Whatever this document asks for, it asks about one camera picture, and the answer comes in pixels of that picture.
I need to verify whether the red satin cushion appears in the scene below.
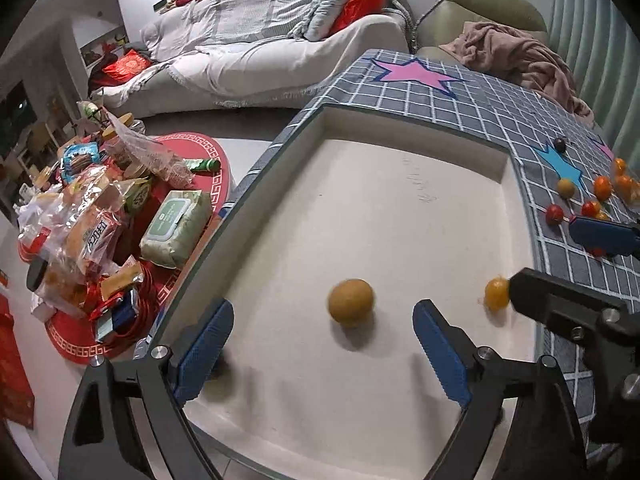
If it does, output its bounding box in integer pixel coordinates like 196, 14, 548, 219
330, 0, 388, 36

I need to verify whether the green wet wipes pack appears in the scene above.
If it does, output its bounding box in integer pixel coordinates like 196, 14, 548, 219
139, 190, 213, 268

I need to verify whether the pink blanket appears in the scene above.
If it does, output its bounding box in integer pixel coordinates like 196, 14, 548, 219
440, 21, 596, 121

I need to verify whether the white shallow tray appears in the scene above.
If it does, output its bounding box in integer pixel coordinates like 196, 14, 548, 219
160, 105, 540, 480

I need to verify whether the white wall shelf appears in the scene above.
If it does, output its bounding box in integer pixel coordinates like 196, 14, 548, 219
80, 30, 128, 66

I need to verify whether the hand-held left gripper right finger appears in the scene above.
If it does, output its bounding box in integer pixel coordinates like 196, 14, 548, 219
412, 299, 588, 480

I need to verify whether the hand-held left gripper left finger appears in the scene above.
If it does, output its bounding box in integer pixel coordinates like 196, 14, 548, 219
57, 297, 236, 480

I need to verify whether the green armchair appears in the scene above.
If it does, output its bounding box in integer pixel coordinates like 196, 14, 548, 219
415, 0, 551, 61

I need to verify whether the white sofa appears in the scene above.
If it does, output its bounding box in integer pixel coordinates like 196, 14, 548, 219
90, 0, 416, 118

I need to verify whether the green round snack packet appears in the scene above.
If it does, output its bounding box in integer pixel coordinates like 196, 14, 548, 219
122, 180, 153, 213

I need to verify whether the red cloth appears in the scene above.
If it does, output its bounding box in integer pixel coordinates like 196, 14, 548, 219
0, 292, 36, 428

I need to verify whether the black round container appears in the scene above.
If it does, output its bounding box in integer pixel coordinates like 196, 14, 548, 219
26, 259, 51, 293

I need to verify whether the clear bread bag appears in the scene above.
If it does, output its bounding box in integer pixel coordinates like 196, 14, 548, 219
60, 200, 123, 281

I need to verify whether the yellow snack packet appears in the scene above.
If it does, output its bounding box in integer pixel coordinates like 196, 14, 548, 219
100, 260, 143, 301

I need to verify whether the red patterned cushion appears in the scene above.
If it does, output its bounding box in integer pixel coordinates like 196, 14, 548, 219
102, 50, 151, 86

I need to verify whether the crumpled clear plastic bag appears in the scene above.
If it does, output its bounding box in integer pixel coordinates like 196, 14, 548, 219
107, 112, 193, 186

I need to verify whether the grey checked star tablecloth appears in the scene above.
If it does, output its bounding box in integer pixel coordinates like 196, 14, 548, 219
222, 49, 640, 466

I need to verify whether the pale green curtain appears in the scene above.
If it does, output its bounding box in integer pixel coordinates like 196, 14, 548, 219
547, 0, 640, 151

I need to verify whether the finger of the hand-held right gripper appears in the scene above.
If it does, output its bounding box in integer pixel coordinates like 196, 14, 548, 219
509, 267, 640, 356
569, 215, 640, 260

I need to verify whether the blue snack packet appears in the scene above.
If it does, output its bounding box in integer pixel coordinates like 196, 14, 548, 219
60, 142, 101, 181

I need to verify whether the yellow cherry tomato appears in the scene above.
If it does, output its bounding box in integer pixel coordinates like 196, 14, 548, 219
484, 276, 512, 312

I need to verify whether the grey striped blanket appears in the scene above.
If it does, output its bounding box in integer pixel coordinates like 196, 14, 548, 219
140, 0, 386, 53

